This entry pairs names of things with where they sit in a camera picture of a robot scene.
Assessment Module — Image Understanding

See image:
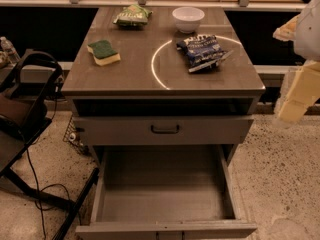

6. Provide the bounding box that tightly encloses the clear plastic water bottle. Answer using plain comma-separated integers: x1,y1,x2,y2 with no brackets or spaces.
0,36,20,65

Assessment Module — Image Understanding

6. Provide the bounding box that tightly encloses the blue chip bag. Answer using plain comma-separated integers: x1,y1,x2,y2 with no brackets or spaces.
176,34,232,73

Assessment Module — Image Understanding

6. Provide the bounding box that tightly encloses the wire basket on floor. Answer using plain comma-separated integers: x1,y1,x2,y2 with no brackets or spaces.
63,117,89,156

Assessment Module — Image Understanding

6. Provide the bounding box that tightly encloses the grey drawer cabinet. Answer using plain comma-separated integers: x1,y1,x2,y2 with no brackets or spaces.
62,7,265,158

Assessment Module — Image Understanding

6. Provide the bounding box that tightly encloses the green and yellow sponge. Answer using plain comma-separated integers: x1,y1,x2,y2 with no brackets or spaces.
87,40,121,66

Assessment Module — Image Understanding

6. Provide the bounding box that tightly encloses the green chip bag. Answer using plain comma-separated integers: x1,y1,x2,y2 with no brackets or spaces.
113,4,152,27

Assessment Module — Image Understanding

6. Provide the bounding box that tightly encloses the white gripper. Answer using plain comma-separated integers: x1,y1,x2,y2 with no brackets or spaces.
273,15,320,123

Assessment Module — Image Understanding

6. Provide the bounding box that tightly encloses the black cable on floor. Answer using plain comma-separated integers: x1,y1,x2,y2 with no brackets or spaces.
19,97,83,240

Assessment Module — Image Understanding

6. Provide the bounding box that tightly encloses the middle drawer with handle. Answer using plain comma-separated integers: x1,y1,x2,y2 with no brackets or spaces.
74,116,253,146

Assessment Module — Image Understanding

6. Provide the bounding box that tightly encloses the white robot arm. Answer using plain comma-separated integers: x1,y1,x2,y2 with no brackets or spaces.
273,0,320,124

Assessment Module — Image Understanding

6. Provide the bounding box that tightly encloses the black chair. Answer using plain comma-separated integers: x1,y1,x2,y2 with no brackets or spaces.
0,49,99,240

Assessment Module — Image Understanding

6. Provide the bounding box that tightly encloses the white bowl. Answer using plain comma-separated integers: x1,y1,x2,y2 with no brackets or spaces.
172,7,205,33

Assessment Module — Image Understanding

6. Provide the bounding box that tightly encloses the open bottom drawer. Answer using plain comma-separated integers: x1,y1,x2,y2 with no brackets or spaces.
76,145,257,240

